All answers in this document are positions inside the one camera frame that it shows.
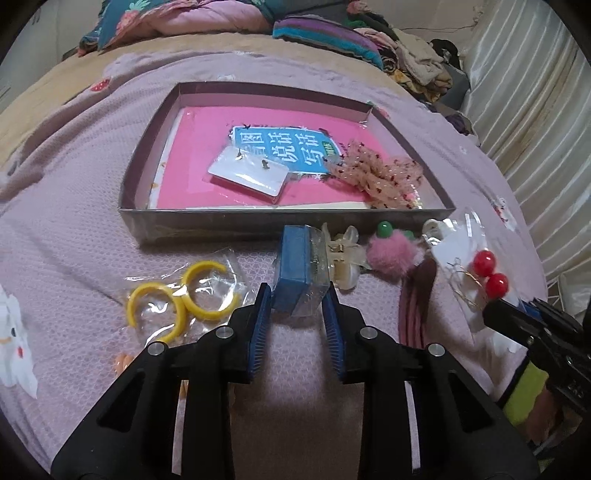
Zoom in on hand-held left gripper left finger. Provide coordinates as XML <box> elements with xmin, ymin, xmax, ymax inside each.
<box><xmin>51</xmin><ymin>282</ymin><xmax>273</xmax><ymax>480</ymax></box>

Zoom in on dark purple floral cloth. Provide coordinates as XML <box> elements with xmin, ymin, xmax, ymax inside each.
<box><xmin>443</xmin><ymin>111</ymin><xmax>482</xmax><ymax>141</ymax></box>

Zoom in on peach hair clip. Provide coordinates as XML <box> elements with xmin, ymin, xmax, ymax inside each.
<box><xmin>111</xmin><ymin>352</ymin><xmax>136</xmax><ymax>377</ymax></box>

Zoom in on clear plastic bag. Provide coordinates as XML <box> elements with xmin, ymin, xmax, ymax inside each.
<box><xmin>122</xmin><ymin>249</ymin><xmax>254</xmax><ymax>347</ymax></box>

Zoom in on cream curtain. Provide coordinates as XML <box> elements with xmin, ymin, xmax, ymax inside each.
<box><xmin>462</xmin><ymin>9</ymin><xmax>591</xmax><ymax>315</ymax></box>

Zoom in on grey shallow cardboard tray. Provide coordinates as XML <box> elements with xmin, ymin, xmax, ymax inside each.
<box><xmin>117</xmin><ymin>82</ymin><xmax>458</xmax><ymax>245</ymax></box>

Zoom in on pink pompom hair tie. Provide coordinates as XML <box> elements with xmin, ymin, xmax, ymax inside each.
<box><xmin>367</xmin><ymin>220</ymin><xmax>430</xmax><ymax>278</ymax></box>

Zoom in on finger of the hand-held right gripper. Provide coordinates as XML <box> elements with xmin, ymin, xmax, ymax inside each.
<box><xmin>531</xmin><ymin>296</ymin><xmax>585</xmax><ymax>335</ymax></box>
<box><xmin>482</xmin><ymin>299</ymin><xmax>548</xmax><ymax>354</ymax></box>

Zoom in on blue jewelry box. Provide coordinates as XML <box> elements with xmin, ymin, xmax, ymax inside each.
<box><xmin>272</xmin><ymin>224</ymin><xmax>332</xmax><ymax>319</ymax></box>

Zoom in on red ball earrings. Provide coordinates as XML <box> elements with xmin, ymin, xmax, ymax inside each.
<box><xmin>425</xmin><ymin>210</ymin><xmax>513</xmax><ymax>333</ymax></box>

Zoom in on yellow hoop earring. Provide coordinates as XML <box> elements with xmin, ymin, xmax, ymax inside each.
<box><xmin>127</xmin><ymin>282</ymin><xmax>188</xmax><ymax>344</ymax></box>
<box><xmin>180</xmin><ymin>261</ymin><xmax>241</xmax><ymax>321</ymax></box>

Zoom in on clear pearl hair clip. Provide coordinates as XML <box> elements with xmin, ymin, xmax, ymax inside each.
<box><xmin>421</xmin><ymin>216</ymin><xmax>462</xmax><ymax>245</ymax></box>

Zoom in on grey blue cushion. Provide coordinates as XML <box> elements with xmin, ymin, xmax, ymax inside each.
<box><xmin>436</xmin><ymin>69</ymin><xmax>472</xmax><ymax>116</ymax></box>

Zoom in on person's right forearm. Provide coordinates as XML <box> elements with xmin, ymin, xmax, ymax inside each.
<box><xmin>501</xmin><ymin>362</ymin><xmax>583</xmax><ymax>462</ymax></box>

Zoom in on floral quilt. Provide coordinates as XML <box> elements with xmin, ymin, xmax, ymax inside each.
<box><xmin>78</xmin><ymin>0</ymin><xmax>278</xmax><ymax>51</ymax></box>

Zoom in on beige bed sheet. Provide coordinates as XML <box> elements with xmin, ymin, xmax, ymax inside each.
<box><xmin>0</xmin><ymin>30</ymin><xmax>407</xmax><ymax>139</ymax></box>

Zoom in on black cable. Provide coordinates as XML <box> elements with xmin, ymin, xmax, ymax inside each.
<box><xmin>404</xmin><ymin>18</ymin><xmax>481</xmax><ymax>34</ymax></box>

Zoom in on striped pillow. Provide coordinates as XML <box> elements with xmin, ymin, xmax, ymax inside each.
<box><xmin>272</xmin><ymin>16</ymin><xmax>384</xmax><ymax>70</ymax></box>

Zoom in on white earring card in bag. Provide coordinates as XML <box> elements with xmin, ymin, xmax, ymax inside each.
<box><xmin>203</xmin><ymin>145</ymin><xmax>291</xmax><ymax>206</ymax></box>

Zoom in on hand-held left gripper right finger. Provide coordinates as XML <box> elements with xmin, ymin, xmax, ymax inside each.
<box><xmin>322</xmin><ymin>281</ymin><xmax>541</xmax><ymax>480</ymax></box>

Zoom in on maroon hair clip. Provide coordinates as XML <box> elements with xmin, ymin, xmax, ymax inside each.
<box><xmin>398</xmin><ymin>258</ymin><xmax>439</xmax><ymax>352</ymax></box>

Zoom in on cream hair claw clip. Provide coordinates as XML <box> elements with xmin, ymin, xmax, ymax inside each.
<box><xmin>322</xmin><ymin>223</ymin><xmax>370</xmax><ymax>291</ymax></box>

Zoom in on grey headboard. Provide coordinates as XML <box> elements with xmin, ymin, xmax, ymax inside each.
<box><xmin>259</xmin><ymin>0</ymin><xmax>352</xmax><ymax>21</ymax></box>

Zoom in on pile of clothes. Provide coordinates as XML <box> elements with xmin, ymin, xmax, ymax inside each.
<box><xmin>346</xmin><ymin>9</ymin><xmax>472</xmax><ymax>104</ymax></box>

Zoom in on pink book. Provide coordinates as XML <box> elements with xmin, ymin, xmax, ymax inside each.
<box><xmin>148</xmin><ymin>106</ymin><xmax>393</xmax><ymax>210</ymax></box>

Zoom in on pink lace hair bow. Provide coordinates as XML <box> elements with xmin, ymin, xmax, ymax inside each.
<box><xmin>323</xmin><ymin>138</ymin><xmax>426</xmax><ymax>210</ymax></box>

